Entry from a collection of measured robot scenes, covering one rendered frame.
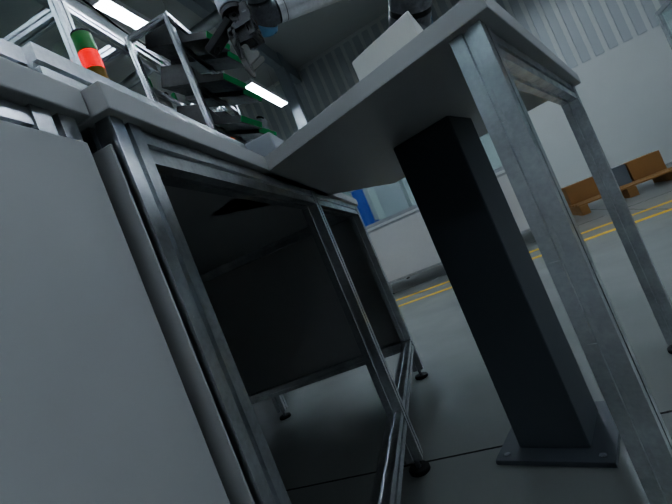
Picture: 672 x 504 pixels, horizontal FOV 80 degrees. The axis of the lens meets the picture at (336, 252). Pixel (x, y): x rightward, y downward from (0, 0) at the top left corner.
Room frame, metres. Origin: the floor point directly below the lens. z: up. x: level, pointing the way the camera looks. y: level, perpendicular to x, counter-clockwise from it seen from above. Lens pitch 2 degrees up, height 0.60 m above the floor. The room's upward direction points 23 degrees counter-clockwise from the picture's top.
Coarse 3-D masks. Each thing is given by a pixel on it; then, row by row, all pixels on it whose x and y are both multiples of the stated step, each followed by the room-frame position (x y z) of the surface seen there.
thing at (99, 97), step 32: (96, 96) 0.38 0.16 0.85; (128, 96) 0.41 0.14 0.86; (160, 128) 0.45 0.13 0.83; (192, 128) 0.53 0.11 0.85; (256, 160) 0.72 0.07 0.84; (192, 192) 0.72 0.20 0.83; (192, 224) 0.94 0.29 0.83; (224, 224) 1.09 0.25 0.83; (256, 224) 1.28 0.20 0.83; (288, 224) 1.55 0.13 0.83; (192, 256) 1.38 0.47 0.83; (224, 256) 1.70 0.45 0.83
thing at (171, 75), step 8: (176, 64) 1.41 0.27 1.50; (168, 72) 1.42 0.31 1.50; (176, 72) 1.41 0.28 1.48; (184, 72) 1.40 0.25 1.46; (168, 80) 1.43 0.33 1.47; (176, 80) 1.42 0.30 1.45; (184, 80) 1.40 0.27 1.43; (200, 80) 1.38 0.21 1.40; (208, 80) 1.37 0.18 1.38; (216, 80) 1.36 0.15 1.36; (224, 80) 1.35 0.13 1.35; (232, 80) 1.39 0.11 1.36; (168, 88) 1.45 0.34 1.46; (176, 88) 1.45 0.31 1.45; (184, 88) 1.45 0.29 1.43; (208, 88) 1.45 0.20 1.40; (216, 88) 1.45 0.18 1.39; (224, 88) 1.45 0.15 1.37; (232, 88) 1.45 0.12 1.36; (240, 88) 1.45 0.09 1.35
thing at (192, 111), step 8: (184, 112) 1.42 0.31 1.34; (192, 112) 1.41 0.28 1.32; (200, 112) 1.40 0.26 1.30; (216, 112) 1.52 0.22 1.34; (224, 112) 1.51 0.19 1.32; (200, 120) 1.40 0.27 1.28; (216, 120) 1.38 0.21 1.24; (224, 120) 1.37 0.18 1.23; (232, 120) 1.36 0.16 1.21; (240, 120) 1.35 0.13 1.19; (248, 120) 1.38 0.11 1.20; (256, 120) 1.43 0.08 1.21; (224, 128) 1.46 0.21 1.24; (232, 128) 1.46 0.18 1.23; (240, 128) 1.46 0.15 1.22; (248, 128) 1.46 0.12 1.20; (256, 128) 1.46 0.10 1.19
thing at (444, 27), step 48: (480, 0) 0.49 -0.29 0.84; (432, 48) 0.54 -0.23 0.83; (528, 48) 0.70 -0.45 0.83; (384, 96) 0.64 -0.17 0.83; (432, 96) 0.74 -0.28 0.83; (528, 96) 1.07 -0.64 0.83; (288, 144) 0.73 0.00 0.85; (336, 144) 0.79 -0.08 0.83; (384, 144) 0.94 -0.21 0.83; (336, 192) 1.30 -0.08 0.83
